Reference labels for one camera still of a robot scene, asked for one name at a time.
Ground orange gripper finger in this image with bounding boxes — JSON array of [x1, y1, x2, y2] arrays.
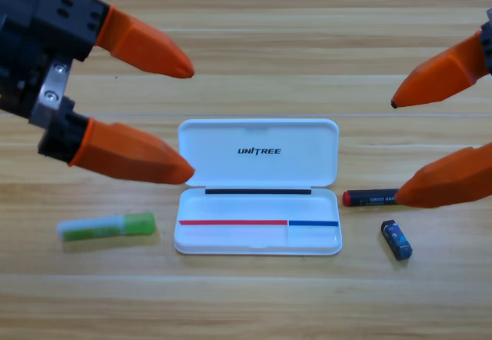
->
[[394, 142, 492, 209], [37, 95, 197, 186], [391, 8, 492, 109]]

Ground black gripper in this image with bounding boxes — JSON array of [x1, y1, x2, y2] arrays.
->
[[0, 0, 196, 130]]

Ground dark blue eraser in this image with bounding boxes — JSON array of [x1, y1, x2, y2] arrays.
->
[[381, 219, 413, 261]]

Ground black marker with red cap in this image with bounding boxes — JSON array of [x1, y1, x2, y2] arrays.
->
[[342, 188, 401, 208]]

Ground white Unitree pencil case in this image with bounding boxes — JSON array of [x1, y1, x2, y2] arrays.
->
[[173, 118, 343, 256]]

